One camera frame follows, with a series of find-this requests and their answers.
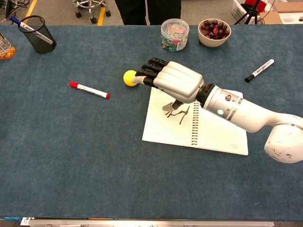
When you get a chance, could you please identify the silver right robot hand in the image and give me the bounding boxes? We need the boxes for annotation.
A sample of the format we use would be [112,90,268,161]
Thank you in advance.
[132,58,205,112]

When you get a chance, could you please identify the yellow spiral notebook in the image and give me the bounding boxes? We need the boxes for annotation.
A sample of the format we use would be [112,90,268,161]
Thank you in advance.
[142,87,249,156]

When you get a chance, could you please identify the clear jar of binder clips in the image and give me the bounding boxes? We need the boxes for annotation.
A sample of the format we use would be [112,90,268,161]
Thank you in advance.
[160,18,190,53]

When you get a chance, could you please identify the yellow foam ball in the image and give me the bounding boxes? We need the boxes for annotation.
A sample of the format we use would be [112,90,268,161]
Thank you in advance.
[123,70,139,87]

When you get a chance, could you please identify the beige bowl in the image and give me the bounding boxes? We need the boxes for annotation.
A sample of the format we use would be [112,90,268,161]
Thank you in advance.
[197,18,232,48]

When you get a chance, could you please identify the dark red cherries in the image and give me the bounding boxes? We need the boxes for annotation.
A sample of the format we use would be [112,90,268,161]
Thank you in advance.
[200,19,231,40]

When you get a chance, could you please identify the person in black trousers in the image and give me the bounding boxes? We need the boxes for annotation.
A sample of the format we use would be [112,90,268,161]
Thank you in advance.
[115,0,182,26]

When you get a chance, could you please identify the black whiteboard marker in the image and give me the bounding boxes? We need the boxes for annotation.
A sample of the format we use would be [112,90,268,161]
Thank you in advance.
[244,59,275,83]

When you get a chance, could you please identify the red whiteboard marker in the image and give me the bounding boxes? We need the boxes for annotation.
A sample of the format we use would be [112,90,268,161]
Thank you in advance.
[69,81,111,99]

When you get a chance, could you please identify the white plastic crate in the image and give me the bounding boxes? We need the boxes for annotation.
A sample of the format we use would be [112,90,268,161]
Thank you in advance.
[231,0,250,23]

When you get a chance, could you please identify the black tripod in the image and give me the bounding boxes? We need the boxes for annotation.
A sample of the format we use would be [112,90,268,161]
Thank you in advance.
[234,0,267,26]

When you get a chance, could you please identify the blue felt table cloth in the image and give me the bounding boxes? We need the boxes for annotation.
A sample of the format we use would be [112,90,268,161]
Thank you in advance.
[0,24,303,222]

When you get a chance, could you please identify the chrome swivel stool base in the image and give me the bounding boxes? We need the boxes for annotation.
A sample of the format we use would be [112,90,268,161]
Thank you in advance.
[72,0,112,24]

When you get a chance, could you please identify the cardboard box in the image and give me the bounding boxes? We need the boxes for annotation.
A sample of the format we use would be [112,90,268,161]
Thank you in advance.
[259,1,303,25]

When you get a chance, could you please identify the black mesh pen holder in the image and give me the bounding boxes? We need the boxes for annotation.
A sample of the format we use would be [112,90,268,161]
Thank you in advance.
[18,15,57,54]

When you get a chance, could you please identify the blue whiteboard marker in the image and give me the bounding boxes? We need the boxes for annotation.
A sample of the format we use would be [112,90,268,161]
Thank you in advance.
[9,15,54,45]

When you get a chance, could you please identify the orange snack jar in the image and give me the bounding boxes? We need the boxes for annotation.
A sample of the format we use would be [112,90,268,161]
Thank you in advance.
[0,32,16,60]

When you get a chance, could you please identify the aluminium table edge rail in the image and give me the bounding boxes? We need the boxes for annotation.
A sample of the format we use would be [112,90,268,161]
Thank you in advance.
[20,217,275,227]

